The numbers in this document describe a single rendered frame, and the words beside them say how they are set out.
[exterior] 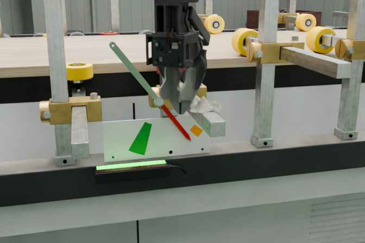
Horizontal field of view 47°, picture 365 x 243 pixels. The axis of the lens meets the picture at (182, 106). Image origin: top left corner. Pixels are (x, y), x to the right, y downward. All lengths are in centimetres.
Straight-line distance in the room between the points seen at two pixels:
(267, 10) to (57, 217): 71
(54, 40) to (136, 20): 566
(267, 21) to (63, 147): 56
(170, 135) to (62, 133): 25
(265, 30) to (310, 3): 754
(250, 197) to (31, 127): 63
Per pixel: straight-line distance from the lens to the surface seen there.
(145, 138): 102
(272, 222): 152
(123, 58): 91
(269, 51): 106
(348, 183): 133
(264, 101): 109
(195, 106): 85
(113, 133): 100
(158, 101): 98
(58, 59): 97
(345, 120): 122
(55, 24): 96
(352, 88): 121
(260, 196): 121
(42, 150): 126
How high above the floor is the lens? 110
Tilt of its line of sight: 16 degrees down
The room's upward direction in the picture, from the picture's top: straight up
